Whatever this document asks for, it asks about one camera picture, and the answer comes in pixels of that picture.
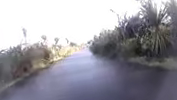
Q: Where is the pale grass verge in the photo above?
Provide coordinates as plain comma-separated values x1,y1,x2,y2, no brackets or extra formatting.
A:
126,50,177,85

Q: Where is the pale kerb strip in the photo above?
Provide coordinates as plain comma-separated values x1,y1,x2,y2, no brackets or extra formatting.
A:
0,58,66,100

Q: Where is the dry grass and shrub bank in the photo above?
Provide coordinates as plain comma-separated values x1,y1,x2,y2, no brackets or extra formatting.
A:
0,0,90,98

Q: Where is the row of flax bushes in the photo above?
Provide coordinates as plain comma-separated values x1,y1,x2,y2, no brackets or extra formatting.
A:
82,0,177,73

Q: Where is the dark grey asphalt path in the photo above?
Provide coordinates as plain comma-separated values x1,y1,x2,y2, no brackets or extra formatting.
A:
0,34,177,100

